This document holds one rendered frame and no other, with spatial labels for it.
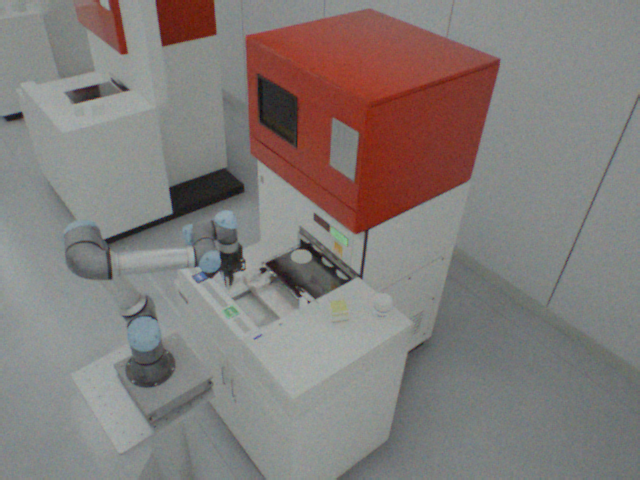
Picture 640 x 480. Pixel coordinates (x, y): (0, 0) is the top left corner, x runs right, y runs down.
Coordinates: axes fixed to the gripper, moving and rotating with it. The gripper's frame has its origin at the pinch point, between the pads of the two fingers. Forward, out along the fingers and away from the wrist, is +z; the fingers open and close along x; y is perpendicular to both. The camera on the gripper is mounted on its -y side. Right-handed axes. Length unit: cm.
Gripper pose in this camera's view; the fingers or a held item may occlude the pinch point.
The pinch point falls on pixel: (227, 288)
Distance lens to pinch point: 223.0
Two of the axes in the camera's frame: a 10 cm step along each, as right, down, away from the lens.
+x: -6.1, -5.2, 6.0
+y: 7.9, -3.7, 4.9
